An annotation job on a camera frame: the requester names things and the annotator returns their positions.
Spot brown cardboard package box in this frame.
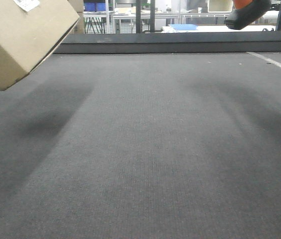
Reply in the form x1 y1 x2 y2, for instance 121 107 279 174
0 0 80 91

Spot orange black barcode scanner gun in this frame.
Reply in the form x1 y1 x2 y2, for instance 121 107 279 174
224 0 272 30

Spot blue plastic tray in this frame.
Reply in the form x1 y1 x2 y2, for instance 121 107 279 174
169 24 198 32

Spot white metal workbench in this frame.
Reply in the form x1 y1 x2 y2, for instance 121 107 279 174
83 11 229 34

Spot blue storage bins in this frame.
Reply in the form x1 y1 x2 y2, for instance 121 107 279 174
84 2 106 12

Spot large stacked cardboard boxes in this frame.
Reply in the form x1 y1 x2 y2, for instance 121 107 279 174
68 0 85 34

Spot black vertical post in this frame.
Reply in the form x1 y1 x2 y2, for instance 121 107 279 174
136 0 141 33
149 0 155 33

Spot black vertical post right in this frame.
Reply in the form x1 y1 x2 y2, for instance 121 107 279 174
149 0 155 33

